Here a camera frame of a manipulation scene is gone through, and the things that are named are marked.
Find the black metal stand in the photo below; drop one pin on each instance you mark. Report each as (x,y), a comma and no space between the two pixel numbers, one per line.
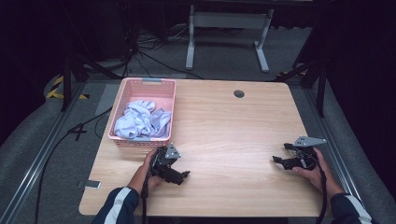
(320,90)
(67,84)

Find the yellow black floor tape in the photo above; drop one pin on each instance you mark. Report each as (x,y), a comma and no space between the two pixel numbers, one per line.
(55,90)

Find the pink plastic basket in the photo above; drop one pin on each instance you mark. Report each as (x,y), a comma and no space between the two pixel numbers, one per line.
(149,90)

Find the person's left hand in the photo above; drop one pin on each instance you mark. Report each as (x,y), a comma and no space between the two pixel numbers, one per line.
(141,177)

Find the aluminium floor rail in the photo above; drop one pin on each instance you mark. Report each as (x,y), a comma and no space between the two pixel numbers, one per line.
(37,161)
(336,155)

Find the white patterned towel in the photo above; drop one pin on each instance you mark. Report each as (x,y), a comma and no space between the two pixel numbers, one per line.
(140,121)

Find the white metal stand frame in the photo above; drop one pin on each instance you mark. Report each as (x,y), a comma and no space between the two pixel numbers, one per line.
(229,20)

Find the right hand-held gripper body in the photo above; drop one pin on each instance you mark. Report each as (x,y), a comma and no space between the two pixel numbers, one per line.
(306,154)

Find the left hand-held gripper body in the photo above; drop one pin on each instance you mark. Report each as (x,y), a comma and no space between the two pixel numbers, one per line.
(163,161)

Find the person's right hand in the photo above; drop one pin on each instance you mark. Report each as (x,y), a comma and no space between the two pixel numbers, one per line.
(323,177)

